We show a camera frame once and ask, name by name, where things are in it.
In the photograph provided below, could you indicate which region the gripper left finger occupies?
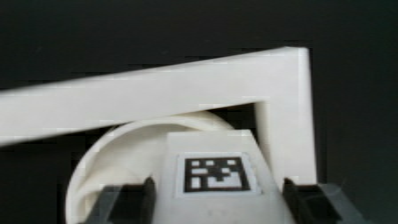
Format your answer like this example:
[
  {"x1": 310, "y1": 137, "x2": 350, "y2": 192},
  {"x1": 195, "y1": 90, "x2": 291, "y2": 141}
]
[{"x1": 87, "y1": 177, "x2": 156, "y2": 224}]

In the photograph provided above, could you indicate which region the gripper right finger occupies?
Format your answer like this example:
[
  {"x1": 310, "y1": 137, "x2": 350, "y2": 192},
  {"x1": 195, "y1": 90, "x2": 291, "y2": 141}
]
[{"x1": 282, "y1": 179, "x2": 371, "y2": 224}]

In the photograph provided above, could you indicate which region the white round stool seat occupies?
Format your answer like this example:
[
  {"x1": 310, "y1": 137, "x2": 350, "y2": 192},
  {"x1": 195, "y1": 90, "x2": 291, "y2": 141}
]
[{"x1": 65, "y1": 111, "x2": 232, "y2": 224}]

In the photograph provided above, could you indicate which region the white stool leg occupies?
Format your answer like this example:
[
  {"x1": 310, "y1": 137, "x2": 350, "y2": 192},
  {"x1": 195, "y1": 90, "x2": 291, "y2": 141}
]
[{"x1": 152, "y1": 130, "x2": 294, "y2": 224}]

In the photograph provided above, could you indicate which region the white right fence bar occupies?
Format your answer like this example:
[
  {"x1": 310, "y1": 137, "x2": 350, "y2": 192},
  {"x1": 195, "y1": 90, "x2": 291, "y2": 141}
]
[{"x1": 255, "y1": 47, "x2": 316, "y2": 185}]

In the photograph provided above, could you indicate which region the white fence bar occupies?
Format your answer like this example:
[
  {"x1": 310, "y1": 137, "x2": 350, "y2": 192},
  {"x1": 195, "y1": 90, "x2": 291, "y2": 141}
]
[
  {"x1": 0, "y1": 46, "x2": 310, "y2": 149},
  {"x1": 255, "y1": 47, "x2": 316, "y2": 185}
]

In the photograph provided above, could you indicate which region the white front fence bar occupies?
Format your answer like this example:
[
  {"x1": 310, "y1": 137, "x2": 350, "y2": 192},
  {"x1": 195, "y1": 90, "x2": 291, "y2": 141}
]
[{"x1": 0, "y1": 46, "x2": 310, "y2": 149}]

